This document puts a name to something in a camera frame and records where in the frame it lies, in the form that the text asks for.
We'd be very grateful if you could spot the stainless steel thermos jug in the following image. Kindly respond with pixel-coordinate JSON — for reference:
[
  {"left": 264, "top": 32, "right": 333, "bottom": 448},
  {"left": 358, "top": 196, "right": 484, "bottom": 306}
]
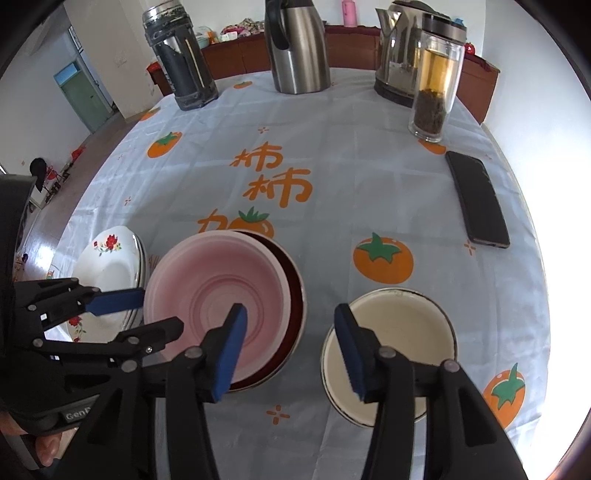
[{"left": 264, "top": 0, "right": 331, "bottom": 95}]

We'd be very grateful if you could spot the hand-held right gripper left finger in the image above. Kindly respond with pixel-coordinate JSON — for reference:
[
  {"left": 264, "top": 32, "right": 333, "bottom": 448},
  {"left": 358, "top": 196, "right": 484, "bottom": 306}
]
[{"left": 76, "top": 303, "right": 249, "bottom": 480}]

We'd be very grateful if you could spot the black chair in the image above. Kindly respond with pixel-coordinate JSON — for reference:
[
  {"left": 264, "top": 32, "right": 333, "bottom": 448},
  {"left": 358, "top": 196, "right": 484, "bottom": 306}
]
[{"left": 28, "top": 158, "right": 49, "bottom": 192}]

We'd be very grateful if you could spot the green door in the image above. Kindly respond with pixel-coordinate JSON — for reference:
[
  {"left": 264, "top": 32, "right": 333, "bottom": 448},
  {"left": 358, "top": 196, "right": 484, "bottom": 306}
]
[{"left": 54, "top": 65, "right": 114, "bottom": 134}]

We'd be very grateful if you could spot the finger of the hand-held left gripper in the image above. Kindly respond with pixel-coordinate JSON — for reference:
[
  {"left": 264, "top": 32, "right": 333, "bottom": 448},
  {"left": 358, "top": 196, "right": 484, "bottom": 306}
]
[
  {"left": 32, "top": 316, "right": 185, "bottom": 365},
  {"left": 14, "top": 277, "right": 145, "bottom": 330}
]

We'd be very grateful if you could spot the white plate with red flowers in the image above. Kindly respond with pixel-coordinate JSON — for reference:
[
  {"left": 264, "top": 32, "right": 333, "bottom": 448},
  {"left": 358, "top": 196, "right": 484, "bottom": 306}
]
[{"left": 67, "top": 225, "right": 144, "bottom": 344}]

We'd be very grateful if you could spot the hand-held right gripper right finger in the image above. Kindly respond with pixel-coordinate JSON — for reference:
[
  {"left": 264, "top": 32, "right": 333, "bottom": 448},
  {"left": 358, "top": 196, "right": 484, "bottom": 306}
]
[{"left": 334, "top": 303, "right": 529, "bottom": 480}]

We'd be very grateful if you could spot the glass tea bottle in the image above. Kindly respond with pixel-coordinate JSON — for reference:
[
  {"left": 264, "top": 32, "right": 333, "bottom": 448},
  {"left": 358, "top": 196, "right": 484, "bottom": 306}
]
[{"left": 407, "top": 13, "right": 468, "bottom": 144}]

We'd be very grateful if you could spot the persimmon print tablecloth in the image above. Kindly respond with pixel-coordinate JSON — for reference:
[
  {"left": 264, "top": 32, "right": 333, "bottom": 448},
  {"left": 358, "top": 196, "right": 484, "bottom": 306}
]
[{"left": 48, "top": 67, "right": 552, "bottom": 480}]

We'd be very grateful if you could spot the stainless steel bowl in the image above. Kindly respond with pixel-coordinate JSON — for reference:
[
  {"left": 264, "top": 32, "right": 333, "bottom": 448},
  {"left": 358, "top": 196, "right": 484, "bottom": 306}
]
[{"left": 228, "top": 229, "right": 308, "bottom": 393}]

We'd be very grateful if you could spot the floral cloth bundle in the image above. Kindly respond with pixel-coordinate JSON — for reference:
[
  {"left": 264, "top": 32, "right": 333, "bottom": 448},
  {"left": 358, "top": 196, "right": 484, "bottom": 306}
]
[{"left": 221, "top": 17, "right": 265, "bottom": 40}]

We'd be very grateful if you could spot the white plate with pink floral rim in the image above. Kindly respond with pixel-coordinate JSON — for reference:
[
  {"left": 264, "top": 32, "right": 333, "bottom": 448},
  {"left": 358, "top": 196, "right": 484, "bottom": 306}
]
[{"left": 124, "top": 233, "right": 149, "bottom": 330}]

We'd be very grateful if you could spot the stainless steel electric kettle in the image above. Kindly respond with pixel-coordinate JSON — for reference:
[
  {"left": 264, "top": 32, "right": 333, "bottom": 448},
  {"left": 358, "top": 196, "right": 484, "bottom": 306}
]
[{"left": 373, "top": 0, "right": 435, "bottom": 109}]

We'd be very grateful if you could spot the pink plastic bowl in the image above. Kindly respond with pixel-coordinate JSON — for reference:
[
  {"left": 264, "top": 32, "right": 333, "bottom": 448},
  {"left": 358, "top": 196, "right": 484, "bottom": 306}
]
[{"left": 143, "top": 231, "right": 293, "bottom": 384}]

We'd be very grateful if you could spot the person's left hand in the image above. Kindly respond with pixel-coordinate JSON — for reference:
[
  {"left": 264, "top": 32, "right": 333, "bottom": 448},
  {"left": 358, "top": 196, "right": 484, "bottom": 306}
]
[{"left": 0, "top": 406, "right": 63, "bottom": 468}]

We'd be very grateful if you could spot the cream enamel bowl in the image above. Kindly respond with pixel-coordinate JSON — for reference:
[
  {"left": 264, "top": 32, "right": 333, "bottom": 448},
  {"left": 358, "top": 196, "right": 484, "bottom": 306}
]
[{"left": 321, "top": 287, "right": 459, "bottom": 426}]

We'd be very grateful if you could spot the brown wooden cabinet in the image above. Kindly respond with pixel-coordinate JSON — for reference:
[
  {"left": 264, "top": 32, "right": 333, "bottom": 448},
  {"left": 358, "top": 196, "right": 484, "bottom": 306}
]
[{"left": 148, "top": 23, "right": 501, "bottom": 125}]

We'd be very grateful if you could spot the black smartphone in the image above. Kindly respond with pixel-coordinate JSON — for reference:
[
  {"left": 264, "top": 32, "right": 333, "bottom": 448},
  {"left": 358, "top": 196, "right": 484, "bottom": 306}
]
[{"left": 445, "top": 151, "right": 511, "bottom": 249}]

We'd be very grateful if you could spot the black thermos flask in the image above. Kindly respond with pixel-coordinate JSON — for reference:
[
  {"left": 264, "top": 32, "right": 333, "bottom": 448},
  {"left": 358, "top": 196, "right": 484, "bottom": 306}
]
[{"left": 142, "top": 0, "right": 219, "bottom": 112}]

